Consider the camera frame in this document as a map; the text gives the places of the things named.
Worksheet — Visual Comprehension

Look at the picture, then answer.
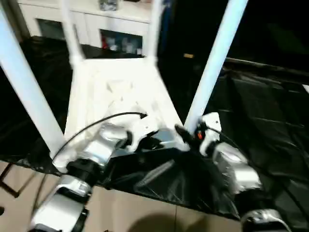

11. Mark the white plastic table top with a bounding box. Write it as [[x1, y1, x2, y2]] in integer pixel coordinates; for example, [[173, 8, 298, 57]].
[[52, 57, 191, 174]]

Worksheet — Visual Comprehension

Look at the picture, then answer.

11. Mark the white plastic table leg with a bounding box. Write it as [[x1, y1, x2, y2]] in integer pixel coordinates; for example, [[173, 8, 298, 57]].
[[60, 0, 86, 70], [0, 9, 67, 158], [183, 0, 249, 133], [144, 0, 162, 71]]

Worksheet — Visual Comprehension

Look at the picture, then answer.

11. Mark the black mat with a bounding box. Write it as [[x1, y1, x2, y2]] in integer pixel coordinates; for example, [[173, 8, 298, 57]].
[[0, 36, 309, 220]]

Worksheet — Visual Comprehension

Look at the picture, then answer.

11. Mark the black panel with blue edge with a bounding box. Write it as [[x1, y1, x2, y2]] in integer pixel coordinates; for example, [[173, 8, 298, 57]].
[[160, 0, 174, 56]]

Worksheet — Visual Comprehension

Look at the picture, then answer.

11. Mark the white glass-door cabinet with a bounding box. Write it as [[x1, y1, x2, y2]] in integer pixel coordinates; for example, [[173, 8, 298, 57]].
[[18, 0, 152, 58]]

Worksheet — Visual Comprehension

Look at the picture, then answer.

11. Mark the black and white bundle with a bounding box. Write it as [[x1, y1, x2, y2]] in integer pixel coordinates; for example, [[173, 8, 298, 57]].
[[98, 0, 120, 12]]

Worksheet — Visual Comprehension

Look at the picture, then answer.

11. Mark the black floor stand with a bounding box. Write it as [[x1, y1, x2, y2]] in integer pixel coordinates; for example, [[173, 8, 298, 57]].
[[0, 161, 37, 199]]

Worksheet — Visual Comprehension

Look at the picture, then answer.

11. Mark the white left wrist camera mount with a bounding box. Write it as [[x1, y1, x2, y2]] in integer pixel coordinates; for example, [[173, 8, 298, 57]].
[[125, 113, 157, 153]]

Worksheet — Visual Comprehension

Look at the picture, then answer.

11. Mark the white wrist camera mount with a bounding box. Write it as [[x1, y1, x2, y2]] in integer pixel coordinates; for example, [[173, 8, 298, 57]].
[[197, 112, 222, 157], [125, 113, 157, 153]]

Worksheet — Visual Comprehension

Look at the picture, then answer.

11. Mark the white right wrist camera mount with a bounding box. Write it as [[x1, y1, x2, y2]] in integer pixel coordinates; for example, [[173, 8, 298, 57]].
[[197, 112, 222, 157]]

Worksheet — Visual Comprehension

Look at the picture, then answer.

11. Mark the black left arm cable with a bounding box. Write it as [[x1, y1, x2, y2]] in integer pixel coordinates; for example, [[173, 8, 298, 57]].
[[31, 112, 148, 218]]

